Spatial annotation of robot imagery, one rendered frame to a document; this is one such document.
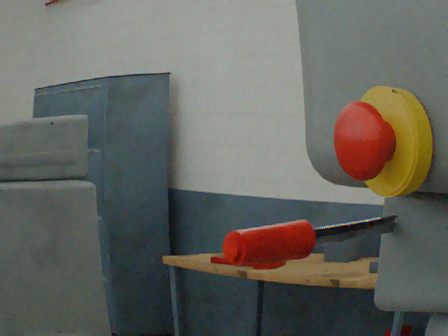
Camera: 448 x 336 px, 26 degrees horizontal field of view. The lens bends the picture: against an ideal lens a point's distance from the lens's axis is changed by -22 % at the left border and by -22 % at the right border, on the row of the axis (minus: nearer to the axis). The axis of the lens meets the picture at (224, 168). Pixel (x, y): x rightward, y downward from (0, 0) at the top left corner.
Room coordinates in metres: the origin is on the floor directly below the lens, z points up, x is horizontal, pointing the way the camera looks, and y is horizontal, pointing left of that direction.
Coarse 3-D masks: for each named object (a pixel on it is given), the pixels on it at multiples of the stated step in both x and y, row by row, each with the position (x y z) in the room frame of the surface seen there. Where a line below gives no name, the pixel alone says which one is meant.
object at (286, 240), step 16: (288, 224) 0.66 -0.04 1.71; (304, 224) 0.67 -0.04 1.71; (352, 224) 0.70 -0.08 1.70; (368, 224) 0.70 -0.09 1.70; (384, 224) 0.71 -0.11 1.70; (224, 240) 0.65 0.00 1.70; (240, 240) 0.64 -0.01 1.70; (256, 240) 0.64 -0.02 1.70; (272, 240) 0.65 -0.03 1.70; (288, 240) 0.65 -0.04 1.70; (304, 240) 0.66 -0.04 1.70; (320, 240) 0.67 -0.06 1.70; (336, 240) 0.68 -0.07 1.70; (240, 256) 0.64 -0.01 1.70; (256, 256) 0.64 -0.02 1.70; (272, 256) 0.65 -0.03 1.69; (288, 256) 0.66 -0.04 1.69; (304, 256) 0.67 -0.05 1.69
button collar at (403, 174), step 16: (368, 96) 0.59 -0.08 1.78; (384, 96) 0.58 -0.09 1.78; (400, 96) 0.57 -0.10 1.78; (384, 112) 0.58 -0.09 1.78; (400, 112) 0.56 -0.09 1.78; (416, 112) 0.56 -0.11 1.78; (400, 128) 0.57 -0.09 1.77; (416, 128) 0.56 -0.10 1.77; (400, 144) 0.57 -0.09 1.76; (416, 144) 0.56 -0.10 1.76; (400, 160) 0.57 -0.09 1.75; (416, 160) 0.56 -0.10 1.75; (384, 176) 0.58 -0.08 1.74; (400, 176) 0.57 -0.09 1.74; (416, 176) 0.56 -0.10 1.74; (384, 192) 0.58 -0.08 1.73; (400, 192) 0.57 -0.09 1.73
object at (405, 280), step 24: (384, 216) 0.74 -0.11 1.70; (408, 216) 0.71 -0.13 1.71; (432, 216) 0.69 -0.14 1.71; (384, 240) 0.73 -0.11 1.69; (408, 240) 0.71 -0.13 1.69; (432, 240) 0.69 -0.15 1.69; (384, 264) 0.73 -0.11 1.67; (408, 264) 0.71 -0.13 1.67; (432, 264) 0.68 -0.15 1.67; (384, 288) 0.73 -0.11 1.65; (408, 288) 0.70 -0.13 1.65; (432, 288) 0.68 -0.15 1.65; (432, 312) 0.69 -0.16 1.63
